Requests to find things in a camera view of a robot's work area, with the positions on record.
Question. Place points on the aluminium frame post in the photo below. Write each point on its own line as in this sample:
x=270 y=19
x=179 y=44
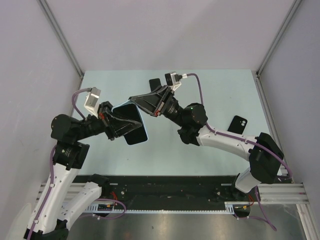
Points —
x=55 y=26
x=294 y=8

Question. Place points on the phone with black screen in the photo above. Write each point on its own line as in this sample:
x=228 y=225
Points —
x=129 y=126

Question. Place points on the left aluminium frame post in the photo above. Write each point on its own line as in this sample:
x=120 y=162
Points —
x=55 y=26

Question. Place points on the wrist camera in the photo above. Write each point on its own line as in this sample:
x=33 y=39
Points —
x=173 y=80
x=91 y=101

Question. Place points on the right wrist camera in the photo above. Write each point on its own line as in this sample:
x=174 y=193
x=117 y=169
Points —
x=173 y=80

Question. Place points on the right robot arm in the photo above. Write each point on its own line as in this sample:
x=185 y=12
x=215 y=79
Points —
x=262 y=152

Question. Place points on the black phone case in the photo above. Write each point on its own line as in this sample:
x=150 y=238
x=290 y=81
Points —
x=237 y=125

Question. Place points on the light blue phone case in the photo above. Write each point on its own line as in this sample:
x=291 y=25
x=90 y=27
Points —
x=130 y=111

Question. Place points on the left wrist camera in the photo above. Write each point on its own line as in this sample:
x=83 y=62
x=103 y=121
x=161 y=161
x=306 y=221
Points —
x=91 y=101

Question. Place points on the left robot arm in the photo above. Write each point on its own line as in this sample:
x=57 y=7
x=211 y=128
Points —
x=51 y=220

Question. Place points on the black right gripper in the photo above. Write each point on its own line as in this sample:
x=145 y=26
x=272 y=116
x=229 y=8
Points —
x=157 y=98

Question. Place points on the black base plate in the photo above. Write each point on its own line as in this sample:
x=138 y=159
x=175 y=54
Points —
x=177 y=190

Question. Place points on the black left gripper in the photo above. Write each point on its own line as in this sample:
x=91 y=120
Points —
x=114 y=126

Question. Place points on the white cable duct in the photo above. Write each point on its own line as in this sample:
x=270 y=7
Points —
x=204 y=208

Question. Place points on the right aluminium frame post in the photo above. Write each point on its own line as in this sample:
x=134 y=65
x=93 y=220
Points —
x=294 y=8

